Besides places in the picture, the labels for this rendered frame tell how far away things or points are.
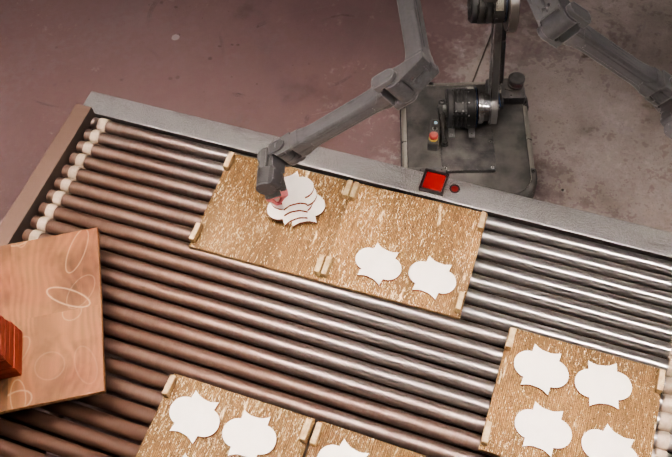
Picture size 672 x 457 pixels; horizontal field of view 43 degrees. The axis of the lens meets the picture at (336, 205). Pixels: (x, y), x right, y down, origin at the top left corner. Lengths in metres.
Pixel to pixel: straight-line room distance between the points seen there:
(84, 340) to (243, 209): 0.61
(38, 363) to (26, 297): 0.21
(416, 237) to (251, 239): 0.49
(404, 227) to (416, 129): 1.13
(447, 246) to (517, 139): 1.18
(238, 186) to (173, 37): 1.88
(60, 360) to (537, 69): 2.64
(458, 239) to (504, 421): 0.54
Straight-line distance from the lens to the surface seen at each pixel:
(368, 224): 2.51
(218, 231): 2.55
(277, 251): 2.49
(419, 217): 2.52
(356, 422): 2.28
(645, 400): 2.37
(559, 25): 2.12
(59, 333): 2.41
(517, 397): 2.31
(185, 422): 2.32
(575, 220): 2.59
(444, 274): 2.42
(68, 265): 2.50
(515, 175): 3.47
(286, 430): 2.27
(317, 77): 4.09
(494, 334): 2.38
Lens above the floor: 3.09
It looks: 58 degrees down
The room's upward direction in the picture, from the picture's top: 7 degrees counter-clockwise
